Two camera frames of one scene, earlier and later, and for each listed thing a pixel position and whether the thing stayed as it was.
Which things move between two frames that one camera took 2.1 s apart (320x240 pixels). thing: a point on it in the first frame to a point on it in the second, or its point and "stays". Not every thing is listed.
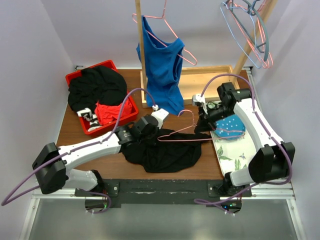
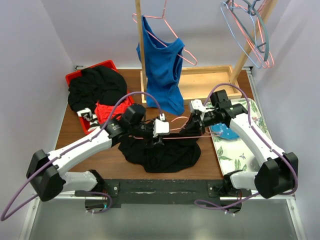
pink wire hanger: (222, 129) to (183, 127)
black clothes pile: (96, 85) stays
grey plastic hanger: (252, 11) stays
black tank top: (166, 150) stays
